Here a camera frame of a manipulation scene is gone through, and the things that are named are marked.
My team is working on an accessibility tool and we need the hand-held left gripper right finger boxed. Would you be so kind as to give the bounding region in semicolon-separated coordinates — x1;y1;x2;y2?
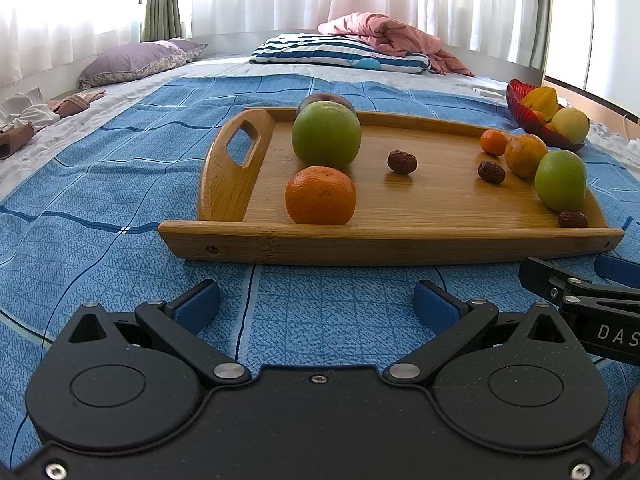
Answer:
382;281;589;387

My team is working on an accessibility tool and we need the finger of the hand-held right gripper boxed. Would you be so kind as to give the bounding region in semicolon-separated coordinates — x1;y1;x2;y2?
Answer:
518;256;640;310
595;253;640;289

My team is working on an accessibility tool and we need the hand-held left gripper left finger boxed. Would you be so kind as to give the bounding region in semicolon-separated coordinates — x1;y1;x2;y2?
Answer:
52;280;251;387

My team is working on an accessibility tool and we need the green apple with stem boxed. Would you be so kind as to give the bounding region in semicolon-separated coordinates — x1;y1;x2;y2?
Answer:
534;150;587;212

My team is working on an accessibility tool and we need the wooden tray with handles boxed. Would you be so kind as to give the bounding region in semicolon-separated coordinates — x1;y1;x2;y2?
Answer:
158;106;626;266

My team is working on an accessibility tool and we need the large mottled orange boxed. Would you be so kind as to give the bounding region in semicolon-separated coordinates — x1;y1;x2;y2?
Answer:
504;133;549;181

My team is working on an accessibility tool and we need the small mandarin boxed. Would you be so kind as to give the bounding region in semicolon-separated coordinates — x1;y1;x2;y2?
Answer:
480;129;512;157

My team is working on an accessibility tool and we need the medium mandarin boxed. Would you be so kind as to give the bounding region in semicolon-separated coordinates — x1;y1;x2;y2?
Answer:
285;165;357;226

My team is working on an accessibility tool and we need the pale green apple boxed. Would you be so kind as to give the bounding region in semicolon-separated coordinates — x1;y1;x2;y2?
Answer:
291;101;362;170

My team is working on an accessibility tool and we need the dark red apple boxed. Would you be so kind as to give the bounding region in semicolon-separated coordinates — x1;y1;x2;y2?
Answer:
296;93;357;118

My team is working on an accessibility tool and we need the person's right hand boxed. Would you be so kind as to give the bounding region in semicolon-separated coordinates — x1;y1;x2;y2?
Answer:
621;387;640;466

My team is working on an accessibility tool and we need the crumpled white cloth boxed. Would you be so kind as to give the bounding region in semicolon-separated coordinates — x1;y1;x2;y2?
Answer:
590;120;640;161

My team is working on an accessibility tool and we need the blue patterned bed sheet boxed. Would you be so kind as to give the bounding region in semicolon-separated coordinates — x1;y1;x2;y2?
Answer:
0;74;640;453

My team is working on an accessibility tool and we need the yellow pear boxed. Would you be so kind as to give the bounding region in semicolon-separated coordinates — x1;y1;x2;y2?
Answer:
550;107;591;145

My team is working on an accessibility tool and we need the red glass bowl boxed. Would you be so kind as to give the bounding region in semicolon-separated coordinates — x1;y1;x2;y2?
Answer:
506;78;586;152

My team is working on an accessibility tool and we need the yellow mango in bowl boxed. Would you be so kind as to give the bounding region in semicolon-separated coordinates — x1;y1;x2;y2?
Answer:
521;86;560;122

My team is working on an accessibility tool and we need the pink garment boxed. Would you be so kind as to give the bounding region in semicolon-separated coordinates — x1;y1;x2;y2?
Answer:
46;89;108;117

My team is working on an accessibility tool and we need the white wardrobe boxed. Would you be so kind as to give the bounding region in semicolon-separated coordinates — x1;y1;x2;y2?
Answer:
544;0;640;123

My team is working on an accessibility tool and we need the brown garment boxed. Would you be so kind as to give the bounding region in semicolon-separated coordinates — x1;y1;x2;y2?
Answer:
0;122;37;161

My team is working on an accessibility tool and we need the purple pillow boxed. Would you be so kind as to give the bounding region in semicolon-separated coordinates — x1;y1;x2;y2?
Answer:
77;38;209;90

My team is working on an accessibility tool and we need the white garment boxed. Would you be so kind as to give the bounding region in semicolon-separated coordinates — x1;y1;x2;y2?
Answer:
0;86;62;133

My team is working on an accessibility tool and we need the olive green curtain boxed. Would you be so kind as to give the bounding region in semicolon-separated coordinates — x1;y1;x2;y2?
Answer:
140;0;183;42
532;0;549;78

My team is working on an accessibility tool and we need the blue white striped pillow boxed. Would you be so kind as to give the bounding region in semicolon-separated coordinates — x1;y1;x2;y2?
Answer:
249;33;432;74

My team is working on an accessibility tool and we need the pink quilt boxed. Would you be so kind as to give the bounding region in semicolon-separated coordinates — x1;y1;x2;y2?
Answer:
318;12;476;77

